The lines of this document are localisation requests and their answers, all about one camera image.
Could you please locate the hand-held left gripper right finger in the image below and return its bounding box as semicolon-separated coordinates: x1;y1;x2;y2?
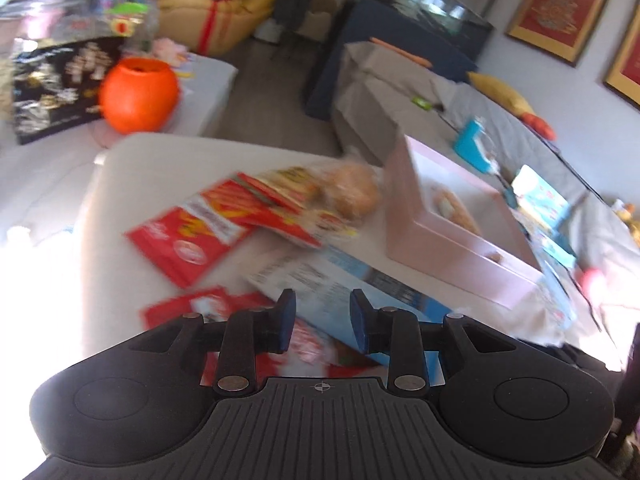
349;288;516;393

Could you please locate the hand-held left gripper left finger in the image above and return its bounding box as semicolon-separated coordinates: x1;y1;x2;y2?
127;289;297;396

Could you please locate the blue and white box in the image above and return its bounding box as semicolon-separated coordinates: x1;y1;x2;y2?
245;247;453;366

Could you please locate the red and white snack packet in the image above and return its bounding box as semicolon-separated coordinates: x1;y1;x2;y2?
142;285;391;376

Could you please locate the pink storage box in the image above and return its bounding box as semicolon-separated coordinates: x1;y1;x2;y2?
384;135;545;311

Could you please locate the red stick snack box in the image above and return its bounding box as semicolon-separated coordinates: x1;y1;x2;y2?
197;172;361;251

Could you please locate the red fries snack packet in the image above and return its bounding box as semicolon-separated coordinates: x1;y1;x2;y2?
124;195;256;288

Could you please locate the clear packet of bread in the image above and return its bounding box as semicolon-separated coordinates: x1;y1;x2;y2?
320;160;383;221

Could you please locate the red yellow-label snack packet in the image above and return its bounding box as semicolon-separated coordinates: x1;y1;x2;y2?
252;165;322;202

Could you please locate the pastry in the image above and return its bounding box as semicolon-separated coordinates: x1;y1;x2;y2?
432;187;483;233

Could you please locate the light blue picture book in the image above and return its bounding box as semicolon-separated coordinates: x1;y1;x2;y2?
510;165;573;226
537;232;578;328

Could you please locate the blue and white toy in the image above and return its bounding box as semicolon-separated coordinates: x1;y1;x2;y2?
452;117;501;173

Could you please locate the white side table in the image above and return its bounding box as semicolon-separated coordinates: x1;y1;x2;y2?
90;52;240;161

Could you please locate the grey sofa cover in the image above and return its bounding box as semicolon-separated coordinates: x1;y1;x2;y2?
332;42;640;361

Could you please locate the red ball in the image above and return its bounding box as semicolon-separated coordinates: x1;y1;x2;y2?
575;267;608;306

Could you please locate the orange plush toy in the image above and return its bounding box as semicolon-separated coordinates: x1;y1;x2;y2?
522;112;557;141

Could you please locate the orange pumpkin bucket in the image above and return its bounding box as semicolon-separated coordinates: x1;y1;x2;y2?
99;57;181;135

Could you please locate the yellow cushion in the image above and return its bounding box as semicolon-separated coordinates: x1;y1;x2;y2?
467;71;533;117

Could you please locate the orange stick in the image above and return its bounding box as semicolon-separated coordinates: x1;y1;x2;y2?
370;36;433;68

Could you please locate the pink plush toy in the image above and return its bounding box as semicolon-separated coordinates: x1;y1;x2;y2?
150;37;188;66

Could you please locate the cardboard box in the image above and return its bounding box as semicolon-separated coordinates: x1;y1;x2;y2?
300;7;333;41

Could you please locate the dark blue cabinet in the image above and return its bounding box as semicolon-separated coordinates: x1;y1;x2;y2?
305;0;493;121

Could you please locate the yellow sofa with red ribbon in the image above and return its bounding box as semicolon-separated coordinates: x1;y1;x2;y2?
157;0;291;58

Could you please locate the black gold-printed bag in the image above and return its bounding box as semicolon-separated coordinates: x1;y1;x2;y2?
11;36;123;145

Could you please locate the clear colourful printed bag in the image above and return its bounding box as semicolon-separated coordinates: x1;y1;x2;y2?
100;0;156;56

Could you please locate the large red gold framed picture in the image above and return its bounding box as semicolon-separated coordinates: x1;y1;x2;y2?
505;0;621;67

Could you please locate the large glass jar with lid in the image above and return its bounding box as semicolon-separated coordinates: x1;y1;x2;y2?
0;0;106;56

